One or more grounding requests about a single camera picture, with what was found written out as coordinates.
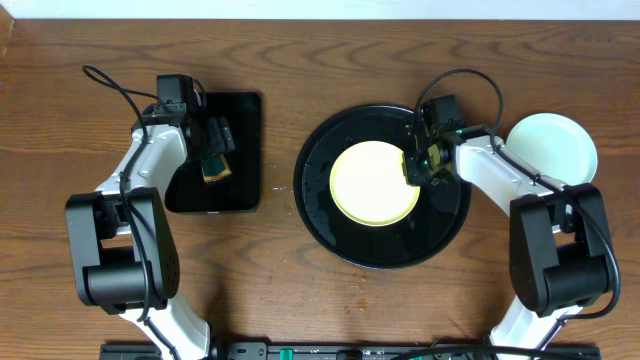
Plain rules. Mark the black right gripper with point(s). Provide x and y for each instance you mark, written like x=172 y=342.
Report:
x=410 y=173

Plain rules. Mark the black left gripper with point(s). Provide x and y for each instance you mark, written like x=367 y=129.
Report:
x=215 y=145

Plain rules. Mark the green yellow sponge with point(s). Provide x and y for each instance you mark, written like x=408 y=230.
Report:
x=215 y=168

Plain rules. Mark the yellow plate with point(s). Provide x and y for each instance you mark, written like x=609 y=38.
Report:
x=368 y=185

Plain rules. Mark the light blue plate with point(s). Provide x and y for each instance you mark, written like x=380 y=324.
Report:
x=555 y=145

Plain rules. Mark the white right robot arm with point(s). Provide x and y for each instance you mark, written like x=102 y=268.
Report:
x=561 y=261

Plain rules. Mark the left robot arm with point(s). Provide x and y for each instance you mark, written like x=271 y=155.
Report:
x=124 y=256

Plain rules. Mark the round black tray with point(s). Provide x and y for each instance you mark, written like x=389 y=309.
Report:
x=429 y=227

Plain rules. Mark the rectangular black tray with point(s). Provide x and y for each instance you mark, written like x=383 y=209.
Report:
x=239 y=191

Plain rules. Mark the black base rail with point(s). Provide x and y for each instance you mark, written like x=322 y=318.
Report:
x=263 y=351

